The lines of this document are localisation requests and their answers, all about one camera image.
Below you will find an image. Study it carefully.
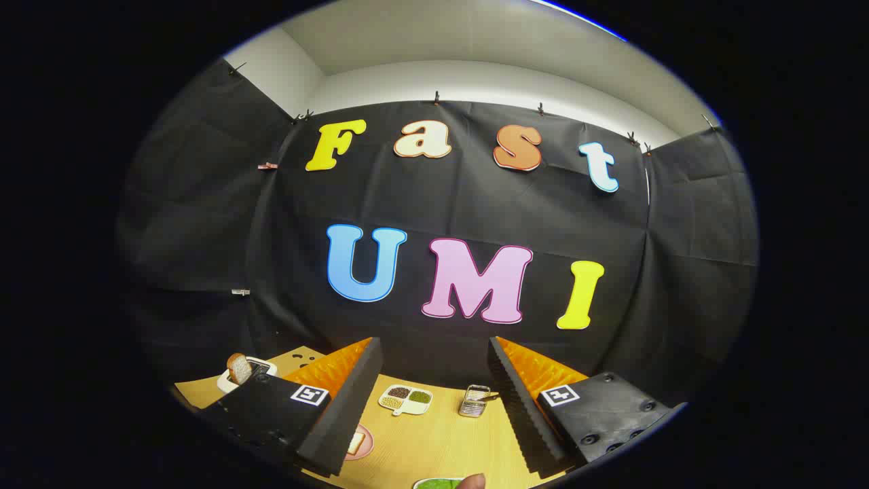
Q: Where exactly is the metal wire rack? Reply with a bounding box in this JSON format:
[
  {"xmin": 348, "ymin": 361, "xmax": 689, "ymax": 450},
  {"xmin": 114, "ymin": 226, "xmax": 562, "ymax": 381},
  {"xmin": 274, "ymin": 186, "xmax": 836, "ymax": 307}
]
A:
[{"xmin": 458, "ymin": 384, "xmax": 500, "ymax": 417}]

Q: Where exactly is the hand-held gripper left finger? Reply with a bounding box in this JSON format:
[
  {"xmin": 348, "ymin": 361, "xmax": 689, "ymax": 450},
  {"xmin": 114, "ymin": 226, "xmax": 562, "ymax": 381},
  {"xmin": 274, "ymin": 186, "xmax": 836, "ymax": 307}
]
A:
[{"xmin": 197, "ymin": 336, "xmax": 384, "ymax": 478}]

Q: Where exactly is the pink plate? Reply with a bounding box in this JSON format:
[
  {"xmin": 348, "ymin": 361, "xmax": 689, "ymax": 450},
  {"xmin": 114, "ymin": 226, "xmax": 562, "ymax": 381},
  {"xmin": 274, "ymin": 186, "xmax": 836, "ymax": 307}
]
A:
[{"xmin": 343, "ymin": 424, "xmax": 374, "ymax": 461}]

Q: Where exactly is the white toaster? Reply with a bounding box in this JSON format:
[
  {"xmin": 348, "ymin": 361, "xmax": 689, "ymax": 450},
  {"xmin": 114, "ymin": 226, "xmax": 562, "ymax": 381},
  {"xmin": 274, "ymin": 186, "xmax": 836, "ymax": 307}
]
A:
[{"xmin": 217, "ymin": 356, "xmax": 279, "ymax": 395}]

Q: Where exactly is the white divided tray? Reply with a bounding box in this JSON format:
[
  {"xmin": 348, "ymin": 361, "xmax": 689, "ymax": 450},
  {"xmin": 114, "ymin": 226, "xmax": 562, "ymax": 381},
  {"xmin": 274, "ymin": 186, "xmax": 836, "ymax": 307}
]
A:
[{"xmin": 378, "ymin": 384, "xmax": 434, "ymax": 416}]

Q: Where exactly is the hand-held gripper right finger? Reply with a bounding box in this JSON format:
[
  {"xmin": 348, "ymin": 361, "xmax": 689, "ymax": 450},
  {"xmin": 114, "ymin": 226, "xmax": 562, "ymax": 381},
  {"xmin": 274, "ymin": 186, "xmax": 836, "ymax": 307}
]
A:
[{"xmin": 487, "ymin": 336, "xmax": 688, "ymax": 479}]

